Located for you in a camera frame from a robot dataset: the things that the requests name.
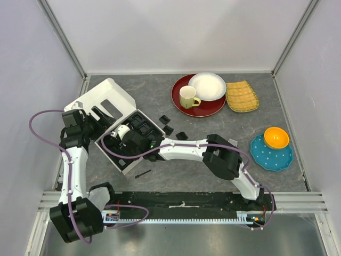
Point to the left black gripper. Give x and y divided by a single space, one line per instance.
105 119

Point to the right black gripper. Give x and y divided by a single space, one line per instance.
123 146

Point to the white clipper kit box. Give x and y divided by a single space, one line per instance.
114 101

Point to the small oil bottle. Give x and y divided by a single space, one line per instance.
122 162

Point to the black cleaning brush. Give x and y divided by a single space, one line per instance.
141 174

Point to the black comb guard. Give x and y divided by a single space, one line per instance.
181 136
164 119
168 130

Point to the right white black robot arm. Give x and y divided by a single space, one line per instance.
221 157

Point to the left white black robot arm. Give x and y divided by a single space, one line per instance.
78 214

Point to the black silver hair clipper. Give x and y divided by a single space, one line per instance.
233 142

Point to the yellow-green mug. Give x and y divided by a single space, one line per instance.
188 97

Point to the red round plate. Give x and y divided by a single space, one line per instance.
205 109

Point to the white paper plate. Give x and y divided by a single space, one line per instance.
208 86

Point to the woven bamboo tray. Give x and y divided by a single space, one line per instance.
240 97

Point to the blue dotted plate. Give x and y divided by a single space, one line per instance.
270 159

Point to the orange bowl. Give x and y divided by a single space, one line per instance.
276 138

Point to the white cable duct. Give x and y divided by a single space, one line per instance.
112 217

